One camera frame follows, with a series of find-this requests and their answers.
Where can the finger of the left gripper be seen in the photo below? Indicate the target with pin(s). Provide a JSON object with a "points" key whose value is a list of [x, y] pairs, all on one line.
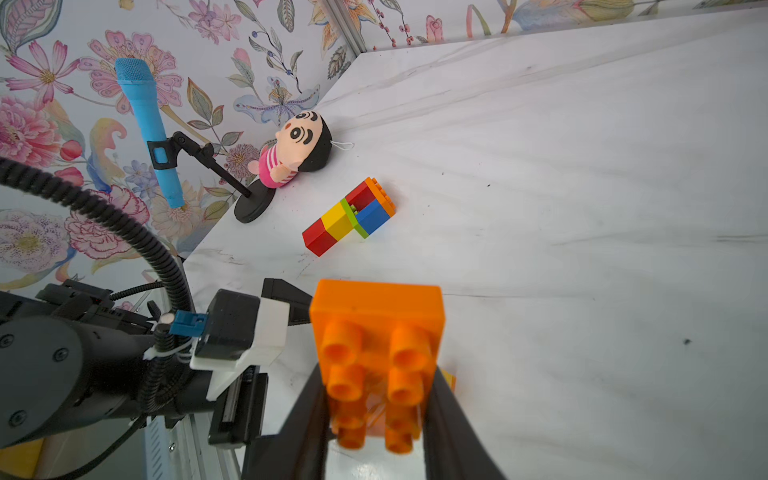
{"points": [[299, 301]]}

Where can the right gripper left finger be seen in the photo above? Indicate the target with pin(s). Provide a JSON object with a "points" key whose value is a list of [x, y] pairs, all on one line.
{"points": [[299, 449]]}

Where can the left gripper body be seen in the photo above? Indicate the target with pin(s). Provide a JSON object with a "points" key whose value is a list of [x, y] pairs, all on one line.
{"points": [[237, 418]]}

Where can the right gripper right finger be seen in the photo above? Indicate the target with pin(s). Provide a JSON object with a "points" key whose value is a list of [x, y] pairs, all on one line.
{"points": [[452, 450]]}

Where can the yellow brick front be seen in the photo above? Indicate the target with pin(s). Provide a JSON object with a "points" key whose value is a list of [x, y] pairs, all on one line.
{"points": [[337, 222]]}

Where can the yellow brick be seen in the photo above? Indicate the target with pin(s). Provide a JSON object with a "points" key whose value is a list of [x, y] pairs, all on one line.
{"points": [[450, 380], [337, 222]]}

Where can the lime green long brick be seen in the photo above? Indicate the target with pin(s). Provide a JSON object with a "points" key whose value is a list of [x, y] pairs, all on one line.
{"points": [[351, 215]]}

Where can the blue small brick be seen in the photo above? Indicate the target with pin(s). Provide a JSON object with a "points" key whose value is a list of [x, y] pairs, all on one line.
{"points": [[371, 217]]}

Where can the red long brick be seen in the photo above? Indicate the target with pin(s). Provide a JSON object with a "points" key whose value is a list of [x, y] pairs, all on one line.
{"points": [[360, 197]]}

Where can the red square brick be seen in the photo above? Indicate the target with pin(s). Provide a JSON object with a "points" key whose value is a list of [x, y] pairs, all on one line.
{"points": [[317, 239]]}

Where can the orange tall long brick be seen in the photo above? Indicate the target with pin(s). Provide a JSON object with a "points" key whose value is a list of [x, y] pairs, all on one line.
{"points": [[381, 196]]}

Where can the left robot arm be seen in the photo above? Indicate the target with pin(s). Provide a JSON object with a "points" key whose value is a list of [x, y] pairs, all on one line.
{"points": [[70, 357]]}

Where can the plush doll pink dress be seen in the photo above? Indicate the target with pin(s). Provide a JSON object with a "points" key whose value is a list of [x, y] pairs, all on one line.
{"points": [[303, 145]]}

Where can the blue toy microphone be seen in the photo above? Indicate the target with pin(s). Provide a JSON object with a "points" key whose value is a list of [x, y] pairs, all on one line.
{"points": [[139, 87]]}

